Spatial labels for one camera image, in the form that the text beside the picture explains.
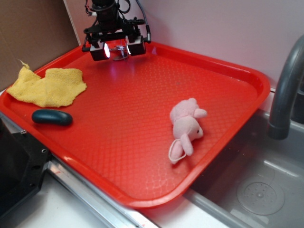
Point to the grey plastic sink basin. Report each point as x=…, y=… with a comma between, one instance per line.
x=255, y=181

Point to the brown cardboard panel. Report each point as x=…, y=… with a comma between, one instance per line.
x=38, y=31

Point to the silver metal rail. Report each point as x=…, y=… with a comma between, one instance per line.
x=110, y=213

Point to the grey faucet spout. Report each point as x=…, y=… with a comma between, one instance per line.
x=288, y=102

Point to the dark teal oval object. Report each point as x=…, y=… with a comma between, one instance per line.
x=50, y=116

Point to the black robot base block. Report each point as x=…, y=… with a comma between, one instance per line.
x=23, y=161

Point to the pink plush pig toy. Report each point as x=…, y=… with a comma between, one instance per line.
x=184, y=118

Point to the red plastic tray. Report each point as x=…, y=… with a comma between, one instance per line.
x=121, y=131

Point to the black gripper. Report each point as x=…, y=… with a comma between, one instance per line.
x=110, y=24

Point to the yellow knitted cloth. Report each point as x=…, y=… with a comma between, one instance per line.
x=58, y=88

